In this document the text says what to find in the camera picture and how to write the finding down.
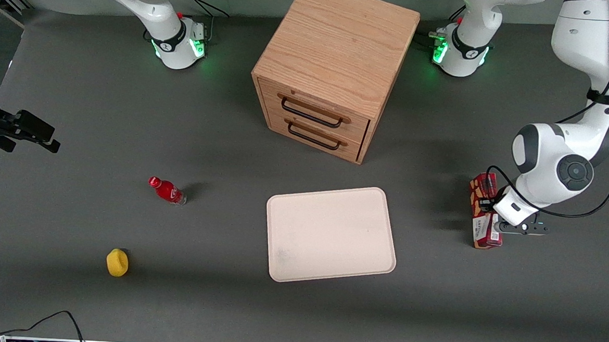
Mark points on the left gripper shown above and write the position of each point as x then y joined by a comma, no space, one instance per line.
498,194

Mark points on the red cookie box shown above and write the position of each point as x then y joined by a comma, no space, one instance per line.
483,235

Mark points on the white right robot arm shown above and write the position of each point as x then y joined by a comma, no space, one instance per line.
156,7

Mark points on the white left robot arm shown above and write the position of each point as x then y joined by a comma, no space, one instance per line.
550,152

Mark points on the beige plastic tray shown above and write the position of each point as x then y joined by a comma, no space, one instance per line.
330,235

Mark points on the small red bottle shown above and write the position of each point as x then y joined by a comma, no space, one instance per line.
168,191

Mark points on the yellow foam piece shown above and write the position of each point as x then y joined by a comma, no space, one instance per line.
117,263

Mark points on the wooden drawer cabinet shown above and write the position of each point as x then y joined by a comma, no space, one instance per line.
337,42

